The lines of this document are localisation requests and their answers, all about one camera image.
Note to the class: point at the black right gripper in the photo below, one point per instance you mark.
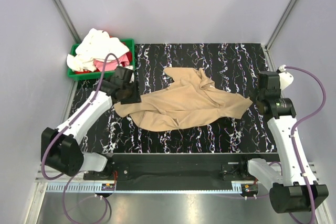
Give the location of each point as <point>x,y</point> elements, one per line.
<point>253,97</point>

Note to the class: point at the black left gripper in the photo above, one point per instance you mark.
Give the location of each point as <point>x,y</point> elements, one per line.
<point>136,97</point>

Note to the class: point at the beige t-shirt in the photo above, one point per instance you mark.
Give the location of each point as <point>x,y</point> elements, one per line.
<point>191,100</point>

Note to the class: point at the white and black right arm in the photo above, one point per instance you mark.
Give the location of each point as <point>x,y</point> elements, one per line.
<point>296,189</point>

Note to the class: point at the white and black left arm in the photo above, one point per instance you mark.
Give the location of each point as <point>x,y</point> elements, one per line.
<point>60,147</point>

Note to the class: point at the pink t-shirt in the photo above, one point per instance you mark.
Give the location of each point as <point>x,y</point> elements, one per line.
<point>111,66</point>

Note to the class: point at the white t-shirt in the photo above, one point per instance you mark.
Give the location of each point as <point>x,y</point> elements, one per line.
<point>97,48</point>

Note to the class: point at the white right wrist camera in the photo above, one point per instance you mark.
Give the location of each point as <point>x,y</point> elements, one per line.
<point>286,78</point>

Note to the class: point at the left aluminium corner post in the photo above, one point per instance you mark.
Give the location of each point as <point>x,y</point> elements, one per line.
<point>67,20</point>

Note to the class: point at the aluminium corner post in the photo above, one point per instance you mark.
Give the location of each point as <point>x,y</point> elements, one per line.
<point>67,20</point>
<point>285,15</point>

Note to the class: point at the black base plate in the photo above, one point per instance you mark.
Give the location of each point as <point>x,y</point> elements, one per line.
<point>175,172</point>

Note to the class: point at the right aluminium corner post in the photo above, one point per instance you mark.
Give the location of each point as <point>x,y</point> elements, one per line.
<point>285,15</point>

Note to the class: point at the white slotted cable duct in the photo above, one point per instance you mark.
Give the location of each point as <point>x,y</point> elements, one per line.
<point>96,187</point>

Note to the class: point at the aluminium rail frame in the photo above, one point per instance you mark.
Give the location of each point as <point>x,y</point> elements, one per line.
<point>51,203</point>

